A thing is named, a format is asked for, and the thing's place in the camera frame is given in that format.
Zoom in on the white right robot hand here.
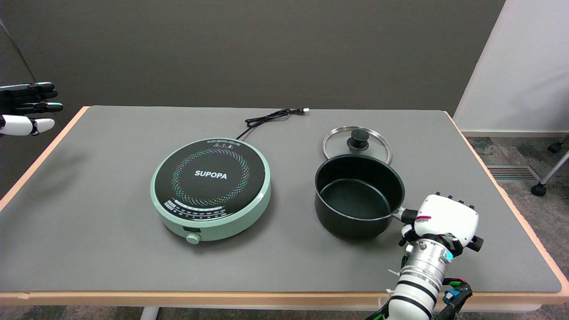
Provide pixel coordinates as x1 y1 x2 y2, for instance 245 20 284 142
398 192 484 260

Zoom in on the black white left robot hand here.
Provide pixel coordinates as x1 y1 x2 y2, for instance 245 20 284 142
0 82 64 137

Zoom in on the black saucepan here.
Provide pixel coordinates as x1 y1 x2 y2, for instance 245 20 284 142
314 154 418 240

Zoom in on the glass pot lid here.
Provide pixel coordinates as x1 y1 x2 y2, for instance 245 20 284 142
322 126 393 165

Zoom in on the floor vent grille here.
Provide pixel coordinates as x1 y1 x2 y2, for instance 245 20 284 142
485 165 541 182

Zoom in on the chair leg with caster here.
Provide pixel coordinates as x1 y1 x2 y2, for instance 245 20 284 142
531 135 569 197

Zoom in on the green induction cooktop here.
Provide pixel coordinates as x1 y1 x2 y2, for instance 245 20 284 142
150 138 272 245

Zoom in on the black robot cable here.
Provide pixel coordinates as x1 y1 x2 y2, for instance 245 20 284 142
365 278 473 320

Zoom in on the black power cord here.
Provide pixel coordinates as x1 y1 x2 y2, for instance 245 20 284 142
236 108 310 140

